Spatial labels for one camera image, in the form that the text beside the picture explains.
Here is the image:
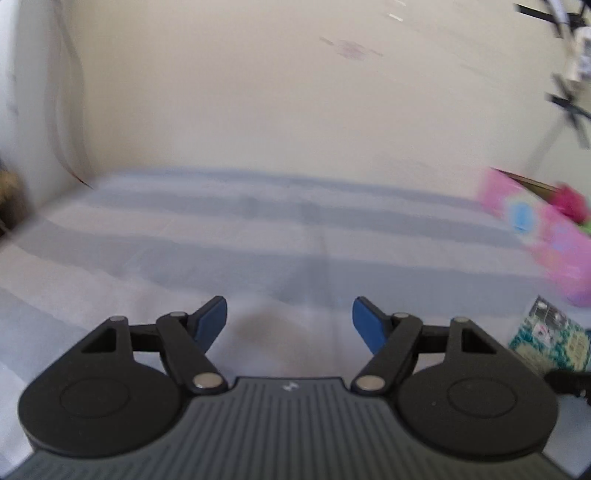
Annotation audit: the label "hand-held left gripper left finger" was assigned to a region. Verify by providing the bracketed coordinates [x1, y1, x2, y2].
[81, 295, 228, 394]

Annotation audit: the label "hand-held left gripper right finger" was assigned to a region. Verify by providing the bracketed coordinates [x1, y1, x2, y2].
[351, 296, 499, 394]

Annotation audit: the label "pink biscuit tin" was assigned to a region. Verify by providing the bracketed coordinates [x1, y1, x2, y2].
[478, 167, 591, 308]

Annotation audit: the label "magenta zip pouch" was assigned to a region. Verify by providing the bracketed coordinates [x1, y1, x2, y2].
[551, 184, 588, 222]

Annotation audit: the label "striped blue bedsheet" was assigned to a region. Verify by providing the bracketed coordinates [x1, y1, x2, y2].
[0, 167, 591, 480]

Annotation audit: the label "black tape strips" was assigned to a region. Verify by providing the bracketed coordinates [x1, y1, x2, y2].
[515, 0, 591, 148]

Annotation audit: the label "brown blurred clutter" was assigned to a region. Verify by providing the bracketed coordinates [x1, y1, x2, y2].
[0, 157, 31, 238]

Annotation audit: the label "grey wall cable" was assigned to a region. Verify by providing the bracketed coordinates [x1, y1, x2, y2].
[524, 115, 571, 183]

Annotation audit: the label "white wall socket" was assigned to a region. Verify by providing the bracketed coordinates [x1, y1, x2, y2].
[563, 28, 591, 84]

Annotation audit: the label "thin dark wall cables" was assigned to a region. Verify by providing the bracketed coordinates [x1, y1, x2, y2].
[46, 0, 98, 190]

